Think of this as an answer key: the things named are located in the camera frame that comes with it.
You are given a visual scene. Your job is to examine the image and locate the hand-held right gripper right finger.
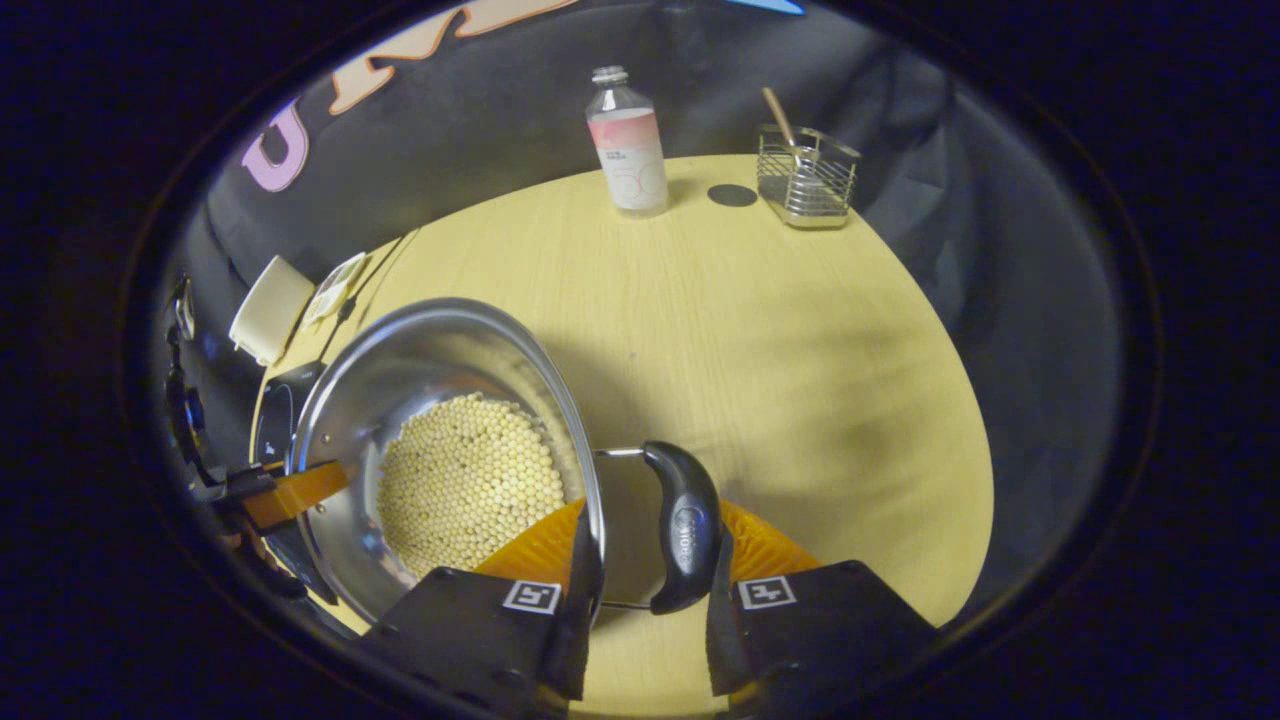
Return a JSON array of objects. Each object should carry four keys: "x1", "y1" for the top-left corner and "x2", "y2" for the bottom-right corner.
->
[{"x1": 705, "y1": 500, "x2": 941, "y2": 716}]

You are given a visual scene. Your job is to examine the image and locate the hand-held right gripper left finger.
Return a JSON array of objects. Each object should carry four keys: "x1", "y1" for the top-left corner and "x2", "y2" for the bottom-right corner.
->
[{"x1": 360, "y1": 498, "x2": 606, "y2": 716}]

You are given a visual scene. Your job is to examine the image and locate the black induction cooktop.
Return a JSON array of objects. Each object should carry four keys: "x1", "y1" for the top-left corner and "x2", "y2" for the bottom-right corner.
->
[{"x1": 250, "y1": 360, "x2": 341, "y2": 606}]

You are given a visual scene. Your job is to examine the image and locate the pile of soybeans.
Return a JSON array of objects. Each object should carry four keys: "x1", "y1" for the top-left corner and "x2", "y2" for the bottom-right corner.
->
[{"x1": 377, "y1": 393, "x2": 568, "y2": 581}]

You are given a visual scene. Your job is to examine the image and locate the stainless steel pot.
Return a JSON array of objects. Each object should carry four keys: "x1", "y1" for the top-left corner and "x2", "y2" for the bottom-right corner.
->
[{"x1": 285, "y1": 297, "x2": 723, "y2": 626}]

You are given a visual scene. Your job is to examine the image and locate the small white dish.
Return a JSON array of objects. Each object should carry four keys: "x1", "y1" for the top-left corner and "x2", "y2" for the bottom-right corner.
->
[{"x1": 300, "y1": 252, "x2": 368, "y2": 326}]

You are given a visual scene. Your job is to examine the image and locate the clear bottle with pink label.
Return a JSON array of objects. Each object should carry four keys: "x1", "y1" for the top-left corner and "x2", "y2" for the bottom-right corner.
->
[{"x1": 585, "y1": 65, "x2": 669, "y2": 218}]

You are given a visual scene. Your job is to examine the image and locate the wooden stick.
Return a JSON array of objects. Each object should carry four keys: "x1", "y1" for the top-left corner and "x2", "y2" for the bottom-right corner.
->
[{"x1": 762, "y1": 87, "x2": 801, "y2": 151}]

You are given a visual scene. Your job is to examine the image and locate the black power cable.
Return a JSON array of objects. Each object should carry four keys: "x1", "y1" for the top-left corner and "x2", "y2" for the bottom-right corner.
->
[{"x1": 320, "y1": 230, "x2": 421, "y2": 361}]

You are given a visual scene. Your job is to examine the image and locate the metal wire basket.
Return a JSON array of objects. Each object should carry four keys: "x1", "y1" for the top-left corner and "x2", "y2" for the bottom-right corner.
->
[{"x1": 756, "y1": 125, "x2": 861, "y2": 229}]

